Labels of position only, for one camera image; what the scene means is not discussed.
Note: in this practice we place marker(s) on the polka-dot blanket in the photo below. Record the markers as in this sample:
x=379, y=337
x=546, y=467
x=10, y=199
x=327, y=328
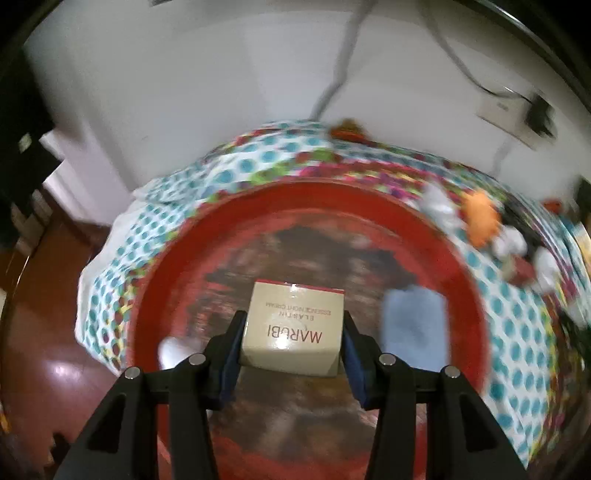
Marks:
x=258, y=157

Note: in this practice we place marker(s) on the orange plush toy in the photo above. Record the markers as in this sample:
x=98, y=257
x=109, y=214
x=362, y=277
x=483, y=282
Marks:
x=482, y=217

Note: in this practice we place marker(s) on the black cloth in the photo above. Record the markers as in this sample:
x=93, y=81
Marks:
x=517, y=214

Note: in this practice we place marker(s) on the dark wooden furniture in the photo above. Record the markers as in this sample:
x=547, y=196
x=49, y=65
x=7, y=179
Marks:
x=23, y=152

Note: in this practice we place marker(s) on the light blue cloth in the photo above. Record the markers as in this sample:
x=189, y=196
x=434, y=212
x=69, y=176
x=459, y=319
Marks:
x=411, y=323

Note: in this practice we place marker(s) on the black plug-in charger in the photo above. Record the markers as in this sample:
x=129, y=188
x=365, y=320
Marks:
x=540, y=115

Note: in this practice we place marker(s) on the round red tray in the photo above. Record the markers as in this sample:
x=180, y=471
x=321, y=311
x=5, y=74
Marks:
x=295, y=207

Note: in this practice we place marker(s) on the beige wall socket plate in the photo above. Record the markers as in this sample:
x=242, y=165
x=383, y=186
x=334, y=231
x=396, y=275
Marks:
x=501, y=115

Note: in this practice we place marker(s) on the cream cosmetics box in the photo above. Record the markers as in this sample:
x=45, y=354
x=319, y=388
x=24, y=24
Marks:
x=295, y=323

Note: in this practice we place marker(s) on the brown and red toy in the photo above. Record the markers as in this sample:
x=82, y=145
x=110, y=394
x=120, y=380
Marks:
x=346, y=129

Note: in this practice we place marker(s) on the small red item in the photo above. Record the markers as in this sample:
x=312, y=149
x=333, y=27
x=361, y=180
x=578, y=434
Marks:
x=552, y=205

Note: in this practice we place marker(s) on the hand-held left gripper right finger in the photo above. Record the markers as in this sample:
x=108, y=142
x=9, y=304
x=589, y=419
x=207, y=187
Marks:
x=355, y=374

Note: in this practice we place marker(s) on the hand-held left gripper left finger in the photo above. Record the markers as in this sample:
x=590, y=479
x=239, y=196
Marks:
x=228, y=374

